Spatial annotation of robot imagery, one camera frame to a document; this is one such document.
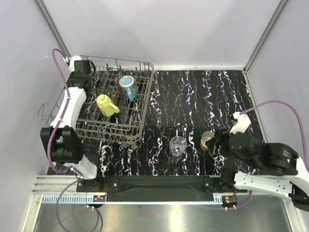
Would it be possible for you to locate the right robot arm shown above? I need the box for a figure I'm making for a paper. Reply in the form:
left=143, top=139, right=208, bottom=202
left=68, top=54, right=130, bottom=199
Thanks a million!
left=203, top=130, right=309, bottom=211

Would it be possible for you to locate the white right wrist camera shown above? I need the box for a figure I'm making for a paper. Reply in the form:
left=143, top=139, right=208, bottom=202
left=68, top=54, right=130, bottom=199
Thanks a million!
left=229, top=112, right=251, bottom=134

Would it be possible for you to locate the grey wire dish rack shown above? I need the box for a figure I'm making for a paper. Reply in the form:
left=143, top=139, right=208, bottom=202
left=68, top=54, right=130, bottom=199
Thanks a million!
left=38, top=55, right=155, bottom=149

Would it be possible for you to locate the white slotted cable duct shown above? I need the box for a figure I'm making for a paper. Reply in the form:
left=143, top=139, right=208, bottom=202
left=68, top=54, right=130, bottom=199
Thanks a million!
left=42, top=194, right=106, bottom=204

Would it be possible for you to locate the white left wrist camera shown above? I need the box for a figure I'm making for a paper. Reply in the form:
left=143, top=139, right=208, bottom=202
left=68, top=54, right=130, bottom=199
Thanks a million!
left=63, top=56, right=82, bottom=72

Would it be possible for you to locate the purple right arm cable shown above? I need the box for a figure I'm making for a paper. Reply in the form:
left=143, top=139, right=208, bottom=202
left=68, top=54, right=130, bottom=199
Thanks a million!
left=240, top=100, right=309, bottom=170

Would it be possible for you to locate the paper cup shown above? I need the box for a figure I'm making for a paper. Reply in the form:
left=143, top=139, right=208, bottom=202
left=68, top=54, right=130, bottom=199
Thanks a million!
left=96, top=94, right=120, bottom=116

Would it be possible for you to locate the black marble pattern mat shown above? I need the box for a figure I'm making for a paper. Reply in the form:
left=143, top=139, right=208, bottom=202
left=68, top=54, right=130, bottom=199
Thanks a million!
left=83, top=70, right=252, bottom=176

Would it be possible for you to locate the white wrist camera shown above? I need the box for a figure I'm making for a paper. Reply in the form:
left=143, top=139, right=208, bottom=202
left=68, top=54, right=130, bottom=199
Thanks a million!
left=229, top=112, right=251, bottom=134
left=63, top=56, right=82, bottom=72

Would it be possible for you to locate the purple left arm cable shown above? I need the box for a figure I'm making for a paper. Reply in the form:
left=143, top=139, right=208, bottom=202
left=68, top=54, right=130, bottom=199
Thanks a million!
left=47, top=48, right=83, bottom=179

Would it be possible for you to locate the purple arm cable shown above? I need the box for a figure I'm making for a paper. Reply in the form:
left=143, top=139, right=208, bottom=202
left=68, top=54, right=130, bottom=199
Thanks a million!
left=47, top=48, right=83, bottom=179
left=240, top=100, right=309, bottom=170

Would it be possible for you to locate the clear glass cup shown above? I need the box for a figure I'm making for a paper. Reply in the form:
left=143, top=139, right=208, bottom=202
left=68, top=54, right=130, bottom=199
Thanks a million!
left=169, top=136, right=187, bottom=157

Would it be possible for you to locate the blue butterfly mug orange inside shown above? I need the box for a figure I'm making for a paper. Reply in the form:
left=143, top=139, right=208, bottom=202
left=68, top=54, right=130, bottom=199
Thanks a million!
left=119, top=75, right=137, bottom=102

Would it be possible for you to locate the brown metal cup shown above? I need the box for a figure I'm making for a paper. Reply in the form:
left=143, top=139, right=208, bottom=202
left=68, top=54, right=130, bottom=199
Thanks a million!
left=200, top=131, right=215, bottom=151

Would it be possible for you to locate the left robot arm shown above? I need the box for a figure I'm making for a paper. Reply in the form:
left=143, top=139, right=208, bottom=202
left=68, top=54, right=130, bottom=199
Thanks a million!
left=40, top=56, right=104, bottom=192

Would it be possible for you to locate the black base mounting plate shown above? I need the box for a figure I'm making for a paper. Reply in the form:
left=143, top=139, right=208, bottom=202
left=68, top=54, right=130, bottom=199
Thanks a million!
left=77, top=175, right=236, bottom=203

